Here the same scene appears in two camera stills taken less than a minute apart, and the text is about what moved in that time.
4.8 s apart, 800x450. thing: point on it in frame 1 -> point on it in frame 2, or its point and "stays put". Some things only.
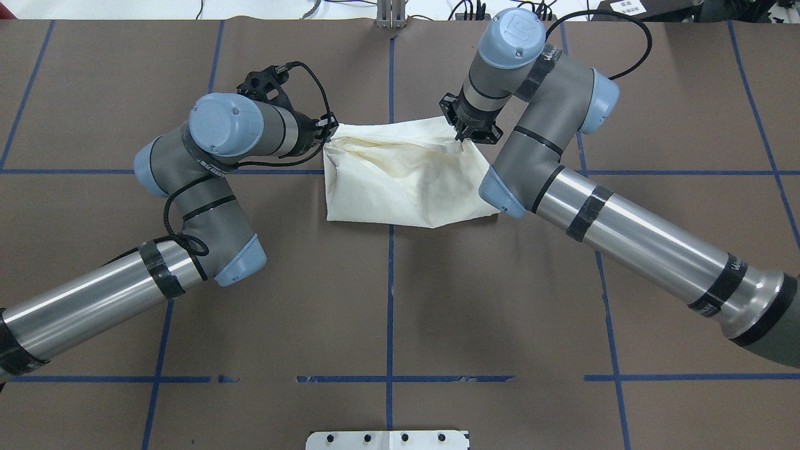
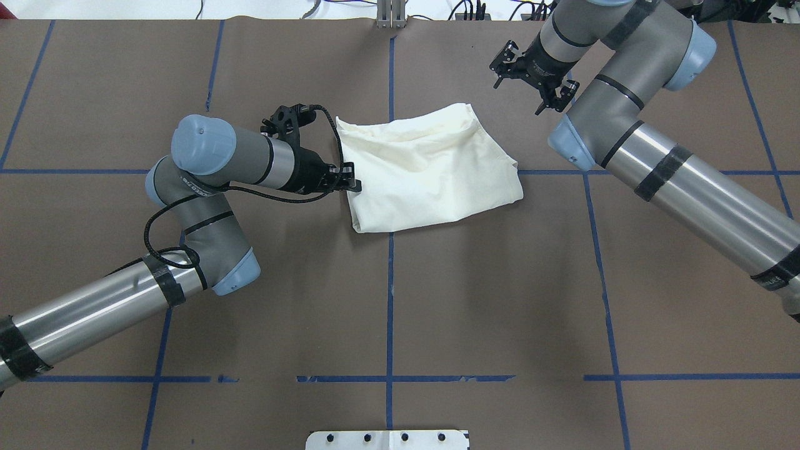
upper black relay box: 461,17 stays put
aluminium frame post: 390,14 stays put
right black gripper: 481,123 -> 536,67
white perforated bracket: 386,440 stays put
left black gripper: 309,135 -> 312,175
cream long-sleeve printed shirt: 407,171 stays put
